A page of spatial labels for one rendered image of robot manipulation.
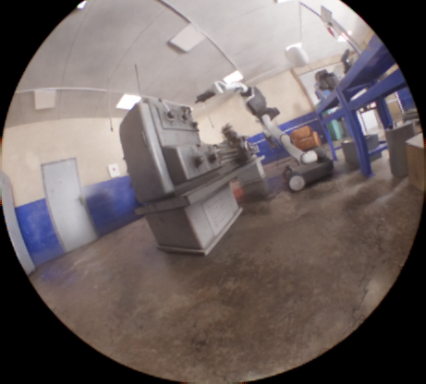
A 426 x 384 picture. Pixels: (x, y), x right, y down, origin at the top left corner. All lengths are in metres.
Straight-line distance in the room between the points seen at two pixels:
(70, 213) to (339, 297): 4.17
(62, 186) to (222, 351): 4.00
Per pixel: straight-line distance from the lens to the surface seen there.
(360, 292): 0.64
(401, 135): 1.39
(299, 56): 4.94
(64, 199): 4.01
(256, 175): 3.15
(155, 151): 0.98
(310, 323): 0.57
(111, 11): 2.99
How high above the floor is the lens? 0.54
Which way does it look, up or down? level
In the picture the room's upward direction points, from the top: 21 degrees counter-clockwise
